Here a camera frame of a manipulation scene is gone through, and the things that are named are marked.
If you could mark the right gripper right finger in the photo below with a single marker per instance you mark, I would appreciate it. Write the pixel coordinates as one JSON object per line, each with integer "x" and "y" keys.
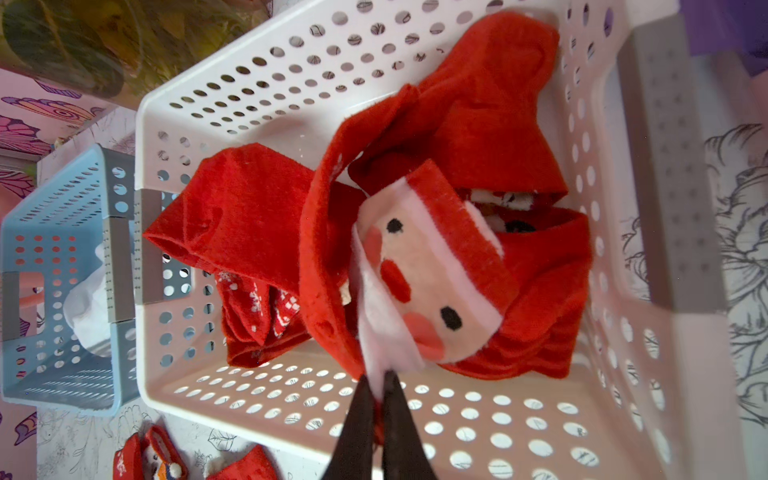
{"x": 403, "y": 454}

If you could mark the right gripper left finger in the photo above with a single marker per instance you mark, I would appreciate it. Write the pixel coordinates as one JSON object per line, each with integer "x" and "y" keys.
{"x": 353, "y": 454}

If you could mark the plain white sock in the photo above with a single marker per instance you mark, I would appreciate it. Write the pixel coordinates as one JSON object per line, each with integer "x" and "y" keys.
{"x": 86, "y": 312}

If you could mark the light blue plastic basket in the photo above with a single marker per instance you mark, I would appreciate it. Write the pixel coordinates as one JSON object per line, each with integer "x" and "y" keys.
{"x": 75, "y": 224}

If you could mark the red santa face sock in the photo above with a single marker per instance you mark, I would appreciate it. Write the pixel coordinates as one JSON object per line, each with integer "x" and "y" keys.
{"x": 475, "y": 116}

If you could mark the white plastic basket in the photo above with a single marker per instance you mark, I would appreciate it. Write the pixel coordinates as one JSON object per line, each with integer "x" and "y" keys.
{"x": 650, "y": 391}

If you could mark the large red snowflake sock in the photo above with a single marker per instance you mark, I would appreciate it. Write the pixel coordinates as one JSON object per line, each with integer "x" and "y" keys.
{"x": 260, "y": 321}

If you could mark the large plain red sock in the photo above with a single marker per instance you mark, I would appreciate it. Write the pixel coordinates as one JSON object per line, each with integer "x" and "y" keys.
{"x": 239, "y": 214}

